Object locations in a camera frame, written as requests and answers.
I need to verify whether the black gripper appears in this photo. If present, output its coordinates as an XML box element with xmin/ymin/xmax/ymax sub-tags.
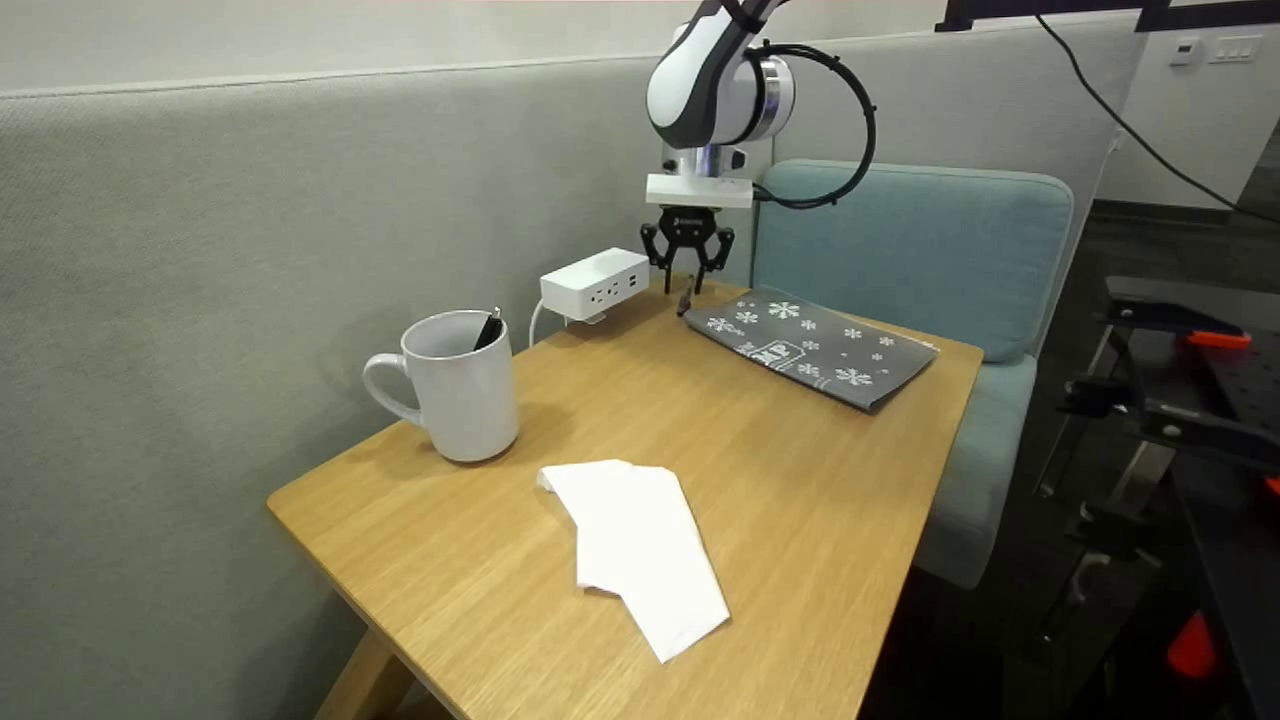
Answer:
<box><xmin>635</xmin><ymin>202</ymin><xmax>739</xmax><ymax>298</ymax></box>

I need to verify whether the white folded tissue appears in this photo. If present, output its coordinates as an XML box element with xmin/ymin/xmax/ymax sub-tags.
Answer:
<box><xmin>531</xmin><ymin>455</ymin><xmax>734</xmax><ymax>668</ymax></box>

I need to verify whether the grey snowflake folder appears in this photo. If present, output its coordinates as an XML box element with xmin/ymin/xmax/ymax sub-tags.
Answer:
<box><xmin>682</xmin><ymin>289</ymin><xmax>941</xmax><ymax>417</ymax></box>

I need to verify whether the white power strip box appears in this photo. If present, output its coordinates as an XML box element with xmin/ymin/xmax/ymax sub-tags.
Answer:
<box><xmin>537</xmin><ymin>245</ymin><xmax>656</xmax><ymax>325</ymax></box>

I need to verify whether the black tripod stand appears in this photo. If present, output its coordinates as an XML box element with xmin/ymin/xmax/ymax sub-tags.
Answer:
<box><xmin>1022</xmin><ymin>272</ymin><xmax>1280</xmax><ymax>720</ymax></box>

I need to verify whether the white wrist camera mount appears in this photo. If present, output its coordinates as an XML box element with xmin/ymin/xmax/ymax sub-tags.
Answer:
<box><xmin>642</xmin><ymin>168</ymin><xmax>760</xmax><ymax>214</ymax></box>

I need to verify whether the black overhead mounting bar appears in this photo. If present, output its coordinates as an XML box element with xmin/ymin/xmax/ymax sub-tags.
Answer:
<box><xmin>934</xmin><ymin>0</ymin><xmax>1280</xmax><ymax>36</ymax></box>

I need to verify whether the orange clamp handle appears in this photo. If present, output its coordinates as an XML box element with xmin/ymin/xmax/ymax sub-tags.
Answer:
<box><xmin>1179</xmin><ymin>325</ymin><xmax>1259</xmax><ymax>360</ymax></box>
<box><xmin>1165</xmin><ymin>607</ymin><xmax>1226</xmax><ymax>687</ymax></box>

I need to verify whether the dark item inside cup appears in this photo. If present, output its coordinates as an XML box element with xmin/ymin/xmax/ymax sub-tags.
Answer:
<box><xmin>466</xmin><ymin>306</ymin><xmax>508</xmax><ymax>354</ymax></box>

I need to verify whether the white ceramic cup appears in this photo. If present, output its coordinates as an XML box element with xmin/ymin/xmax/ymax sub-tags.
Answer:
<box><xmin>358</xmin><ymin>304</ymin><xmax>524</xmax><ymax>467</ymax></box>

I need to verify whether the black hanging cable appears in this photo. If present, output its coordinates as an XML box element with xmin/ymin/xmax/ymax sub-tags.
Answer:
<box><xmin>1033</xmin><ymin>10</ymin><xmax>1280</xmax><ymax>222</ymax></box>

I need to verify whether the teal upholstered chair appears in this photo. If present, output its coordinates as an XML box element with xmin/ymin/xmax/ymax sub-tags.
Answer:
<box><xmin>746</xmin><ymin>156</ymin><xmax>1081</xmax><ymax>590</ymax></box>

